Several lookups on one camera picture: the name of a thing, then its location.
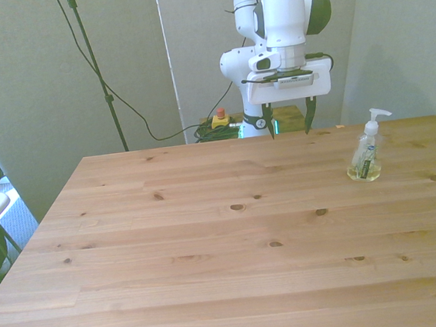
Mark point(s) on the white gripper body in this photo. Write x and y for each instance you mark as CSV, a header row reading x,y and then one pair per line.
x,y
292,91

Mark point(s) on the black camera stand pole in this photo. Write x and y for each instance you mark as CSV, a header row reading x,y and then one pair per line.
x,y
94,67

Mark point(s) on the yellow emergency stop button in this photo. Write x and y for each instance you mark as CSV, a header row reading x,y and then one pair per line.
x,y
220,120

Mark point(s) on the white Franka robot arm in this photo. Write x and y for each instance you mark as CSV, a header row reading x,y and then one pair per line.
x,y
283,18

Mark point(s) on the clear sanitizer pump bottle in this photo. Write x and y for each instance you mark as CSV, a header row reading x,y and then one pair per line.
x,y
364,157

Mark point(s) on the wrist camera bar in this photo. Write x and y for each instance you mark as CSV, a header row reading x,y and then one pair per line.
x,y
294,80

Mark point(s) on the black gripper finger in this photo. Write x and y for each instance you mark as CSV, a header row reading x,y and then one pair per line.
x,y
268,122
309,118

